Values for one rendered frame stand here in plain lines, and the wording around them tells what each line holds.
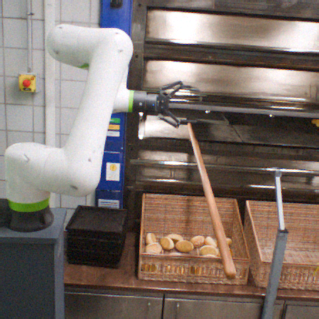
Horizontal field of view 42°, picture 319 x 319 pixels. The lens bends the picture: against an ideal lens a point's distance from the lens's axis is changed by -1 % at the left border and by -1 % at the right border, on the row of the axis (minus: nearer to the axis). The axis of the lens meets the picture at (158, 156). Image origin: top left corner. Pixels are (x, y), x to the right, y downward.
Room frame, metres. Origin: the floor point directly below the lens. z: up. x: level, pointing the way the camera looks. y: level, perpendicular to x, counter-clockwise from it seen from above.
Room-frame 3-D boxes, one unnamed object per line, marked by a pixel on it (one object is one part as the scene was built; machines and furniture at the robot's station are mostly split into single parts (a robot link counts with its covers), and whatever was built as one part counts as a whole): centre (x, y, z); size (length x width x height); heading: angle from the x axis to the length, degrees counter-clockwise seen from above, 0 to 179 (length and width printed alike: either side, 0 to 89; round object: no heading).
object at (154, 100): (1.75, 0.02, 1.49); 0.09 x 0.07 x 0.08; 91
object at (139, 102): (1.76, 0.09, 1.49); 0.12 x 0.06 x 0.09; 1
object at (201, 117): (2.95, -0.18, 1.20); 0.55 x 0.36 x 0.03; 91
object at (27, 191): (1.17, 0.37, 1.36); 0.16 x 0.13 x 0.19; 74
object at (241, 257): (2.05, -0.21, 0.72); 0.56 x 0.49 x 0.28; 92
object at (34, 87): (2.25, 0.72, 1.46); 0.10 x 0.07 x 0.10; 91
